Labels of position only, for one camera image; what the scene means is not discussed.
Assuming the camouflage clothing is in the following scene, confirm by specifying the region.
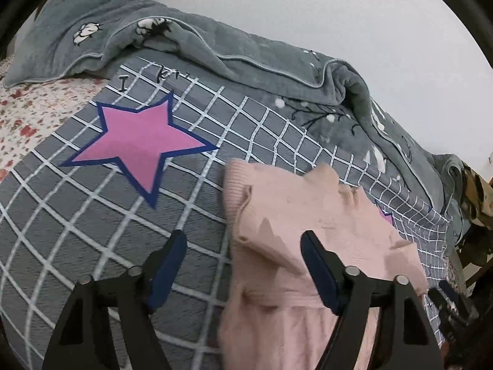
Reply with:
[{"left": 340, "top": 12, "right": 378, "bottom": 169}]
[{"left": 460, "top": 162, "right": 493, "bottom": 228}]

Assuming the red floral bed sheet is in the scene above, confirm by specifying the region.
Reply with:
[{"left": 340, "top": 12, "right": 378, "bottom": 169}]
[{"left": 0, "top": 56, "right": 112, "bottom": 182}]

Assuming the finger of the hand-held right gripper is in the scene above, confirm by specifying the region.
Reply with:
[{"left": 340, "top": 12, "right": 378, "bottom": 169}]
[
  {"left": 439, "top": 279, "right": 472, "bottom": 317},
  {"left": 427, "top": 288, "right": 455, "bottom": 322}
]

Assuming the wooden chair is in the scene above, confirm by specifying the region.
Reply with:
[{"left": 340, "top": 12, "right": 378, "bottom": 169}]
[{"left": 456, "top": 177, "right": 493, "bottom": 297}]

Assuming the pink knitted sweater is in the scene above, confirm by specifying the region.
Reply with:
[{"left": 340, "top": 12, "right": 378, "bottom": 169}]
[{"left": 218, "top": 158, "right": 430, "bottom": 370}]

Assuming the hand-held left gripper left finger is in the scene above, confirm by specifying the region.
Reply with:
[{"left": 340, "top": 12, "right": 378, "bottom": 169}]
[{"left": 42, "top": 230, "right": 188, "bottom": 370}]

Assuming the grey-green floral quilt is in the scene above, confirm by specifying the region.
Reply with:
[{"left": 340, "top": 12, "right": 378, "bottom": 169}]
[{"left": 3, "top": 0, "right": 468, "bottom": 247}]

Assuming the grey checked star bed sheet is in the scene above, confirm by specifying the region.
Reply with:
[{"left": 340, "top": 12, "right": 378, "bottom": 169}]
[{"left": 0, "top": 57, "right": 453, "bottom": 370}]

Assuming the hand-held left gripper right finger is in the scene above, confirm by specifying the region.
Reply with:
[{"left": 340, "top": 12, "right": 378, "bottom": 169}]
[{"left": 300, "top": 230, "right": 443, "bottom": 370}]

